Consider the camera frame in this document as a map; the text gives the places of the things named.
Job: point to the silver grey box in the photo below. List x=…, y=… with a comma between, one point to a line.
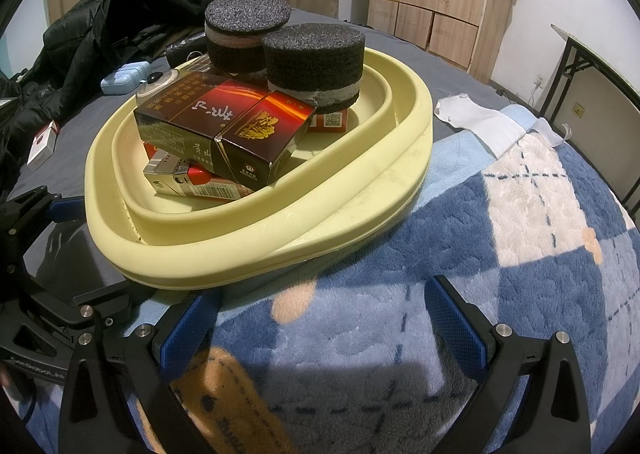
x=165, y=162

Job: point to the brown gold cigarette pack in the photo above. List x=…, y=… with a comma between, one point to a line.
x=195, y=65

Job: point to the pale yellow plastic basin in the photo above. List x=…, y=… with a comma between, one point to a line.
x=350, y=194

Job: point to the light blue plastic case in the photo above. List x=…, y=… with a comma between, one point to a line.
x=125, y=78

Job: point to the small white cloth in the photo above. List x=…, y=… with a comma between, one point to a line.
x=550, y=132

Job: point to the red white cigarette pack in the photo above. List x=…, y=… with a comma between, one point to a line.
x=44, y=143

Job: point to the black folding table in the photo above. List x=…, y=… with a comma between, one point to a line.
x=565, y=59

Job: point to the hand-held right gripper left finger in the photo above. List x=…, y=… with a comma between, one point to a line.
x=185, y=334

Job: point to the small red box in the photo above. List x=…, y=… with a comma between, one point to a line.
x=327, y=122

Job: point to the black jacket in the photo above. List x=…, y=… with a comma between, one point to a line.
x=110, y=9

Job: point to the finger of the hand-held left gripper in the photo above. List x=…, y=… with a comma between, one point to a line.
x=67, y=209
x=100, y=306

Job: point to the round beige box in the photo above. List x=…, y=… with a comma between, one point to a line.
x=155, y=84

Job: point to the blue checked fleece blanket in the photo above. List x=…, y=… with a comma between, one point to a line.
x=450, y=234

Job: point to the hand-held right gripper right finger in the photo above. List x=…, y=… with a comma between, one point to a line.
x=460, y=329

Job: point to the black foam cylinder wide lid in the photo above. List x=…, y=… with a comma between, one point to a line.
x=245, y=14

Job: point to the dark brown cigarette carton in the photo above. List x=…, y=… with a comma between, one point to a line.
x=200, y=117

